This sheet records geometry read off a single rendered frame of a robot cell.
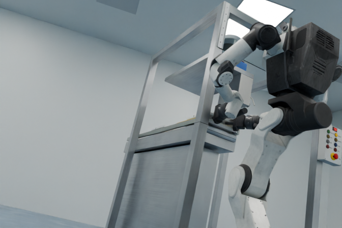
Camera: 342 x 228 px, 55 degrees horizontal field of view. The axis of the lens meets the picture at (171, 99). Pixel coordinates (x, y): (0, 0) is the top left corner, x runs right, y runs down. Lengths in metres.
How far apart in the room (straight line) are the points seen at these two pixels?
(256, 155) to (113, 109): 4.00
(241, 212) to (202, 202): 0.52
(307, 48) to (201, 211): 1.14
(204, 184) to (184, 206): 0.34
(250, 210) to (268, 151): 0.29
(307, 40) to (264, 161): 0.60
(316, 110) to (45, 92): 4.59
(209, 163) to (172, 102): 3.56
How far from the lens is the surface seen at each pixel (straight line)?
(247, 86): 2.25
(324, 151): 2.50
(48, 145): 5.34
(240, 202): 1.64
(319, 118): 1.50
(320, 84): 1.66
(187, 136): 2.10
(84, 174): 5.26
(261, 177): 1.69
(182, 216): 1.82
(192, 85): 2.58
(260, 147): 1.65
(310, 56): 1.62
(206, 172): 2.13
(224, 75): 1.63
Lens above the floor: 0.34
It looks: 19 degrees up
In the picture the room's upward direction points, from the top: 13 degrees clockwise
